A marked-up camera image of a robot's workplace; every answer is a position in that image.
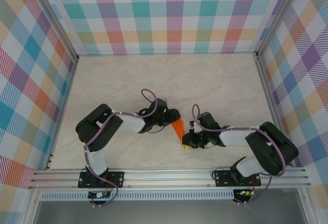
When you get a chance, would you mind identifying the orange paper sheet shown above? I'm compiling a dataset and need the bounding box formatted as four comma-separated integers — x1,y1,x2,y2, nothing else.
171,118,186,147

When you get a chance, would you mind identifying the grey metal panel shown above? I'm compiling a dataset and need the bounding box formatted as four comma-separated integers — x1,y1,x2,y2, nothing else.
33,199,308,224

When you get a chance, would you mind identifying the black left circuit board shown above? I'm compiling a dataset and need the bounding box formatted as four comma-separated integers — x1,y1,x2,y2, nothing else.
88,190,111,199

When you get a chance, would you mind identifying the thin black left gripper cable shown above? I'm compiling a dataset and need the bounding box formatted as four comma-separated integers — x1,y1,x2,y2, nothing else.
147,125,165,134

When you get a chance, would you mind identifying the aluminium mounting rail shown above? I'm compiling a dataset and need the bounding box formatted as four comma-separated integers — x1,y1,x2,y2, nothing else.
28,166,312,191

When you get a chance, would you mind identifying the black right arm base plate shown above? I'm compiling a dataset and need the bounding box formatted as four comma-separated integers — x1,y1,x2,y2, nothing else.
213,169,262,188

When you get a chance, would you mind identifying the slotted white cable tray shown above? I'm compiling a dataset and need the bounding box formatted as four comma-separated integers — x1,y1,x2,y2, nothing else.
40,191,235,201

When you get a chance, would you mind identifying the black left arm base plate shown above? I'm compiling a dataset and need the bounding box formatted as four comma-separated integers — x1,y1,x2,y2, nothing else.
77,170,126,190

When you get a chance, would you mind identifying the aluminium table side rail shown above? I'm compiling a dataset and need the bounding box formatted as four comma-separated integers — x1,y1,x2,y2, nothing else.
252,52,294,168
45,56,80,171

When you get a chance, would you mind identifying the aluminium frame post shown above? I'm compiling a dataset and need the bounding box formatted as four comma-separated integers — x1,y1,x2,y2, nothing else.
25,0,80,63
255,0,305,58

